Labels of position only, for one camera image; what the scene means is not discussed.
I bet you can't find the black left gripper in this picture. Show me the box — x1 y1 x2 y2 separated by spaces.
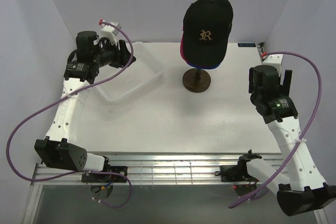
92 37 137 69

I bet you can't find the magenta baseball cap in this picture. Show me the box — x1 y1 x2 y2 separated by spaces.
180 28 223 66

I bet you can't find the blue baseball cap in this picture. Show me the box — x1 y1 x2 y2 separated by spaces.
186 61 220 70

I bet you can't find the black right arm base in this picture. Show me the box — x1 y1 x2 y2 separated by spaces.
214 165 259 185

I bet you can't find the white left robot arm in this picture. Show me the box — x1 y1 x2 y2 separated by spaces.
34 31 136 182

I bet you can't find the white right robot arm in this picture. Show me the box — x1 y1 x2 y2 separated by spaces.
237 65 335 216

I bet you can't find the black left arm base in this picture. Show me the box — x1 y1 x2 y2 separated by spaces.
81 165 128 183

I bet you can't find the white plastic basket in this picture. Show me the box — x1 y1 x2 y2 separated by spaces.
95 42 164 103

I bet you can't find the dark wooden mannequin stand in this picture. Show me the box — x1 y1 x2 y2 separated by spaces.
182 68 211 93

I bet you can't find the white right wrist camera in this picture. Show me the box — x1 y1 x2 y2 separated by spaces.
260 52 284 76

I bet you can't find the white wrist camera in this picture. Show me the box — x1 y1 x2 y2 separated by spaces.
99 19 121 46
260 52 284 76

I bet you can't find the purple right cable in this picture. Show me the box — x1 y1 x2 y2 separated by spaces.
228 52 322 209

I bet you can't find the purple cable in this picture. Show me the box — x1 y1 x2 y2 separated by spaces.
5 20 133 207
228 52 322 209

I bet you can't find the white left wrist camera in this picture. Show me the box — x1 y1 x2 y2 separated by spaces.
99 19 121 46

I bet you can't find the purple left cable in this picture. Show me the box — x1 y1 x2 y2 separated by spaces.
5 20 133 207

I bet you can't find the aluminium rail frame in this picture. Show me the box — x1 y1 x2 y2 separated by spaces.
22 42 316 224

